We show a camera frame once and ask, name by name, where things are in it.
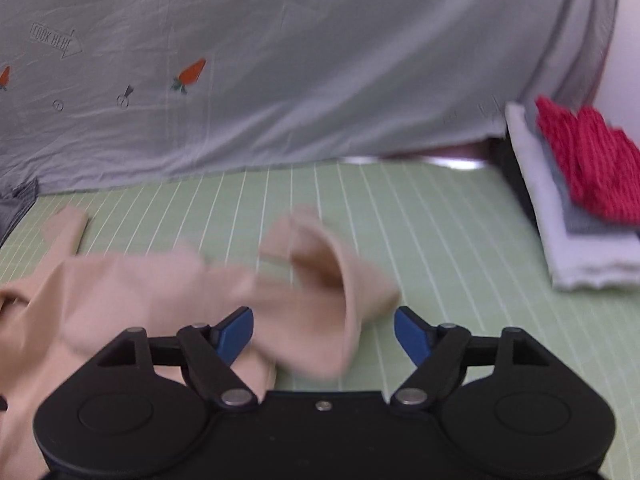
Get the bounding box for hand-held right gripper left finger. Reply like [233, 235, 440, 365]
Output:
[95, 306, 263, 412]

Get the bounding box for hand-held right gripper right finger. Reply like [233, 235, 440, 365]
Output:
[390, 306, 556, 412]

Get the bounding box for white folded cloth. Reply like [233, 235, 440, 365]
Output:
[504, 102, 640, 293]

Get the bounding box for checked grey cloth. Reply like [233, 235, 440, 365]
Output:
[10, 177, 40, 211]

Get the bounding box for red knit cloth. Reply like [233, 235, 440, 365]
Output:
[535, 96, 640, 224]

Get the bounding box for grey folded cloth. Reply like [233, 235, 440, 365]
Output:
[537, 125, 640, 235]

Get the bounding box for beige tights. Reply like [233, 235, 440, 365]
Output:
[0, 204, 401, 480]

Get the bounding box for grey crumpled garment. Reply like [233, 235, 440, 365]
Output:
[0, 195, 28, 250]

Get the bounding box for grey carrot print sheet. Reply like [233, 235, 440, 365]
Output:
[0, 0, 622, 197]

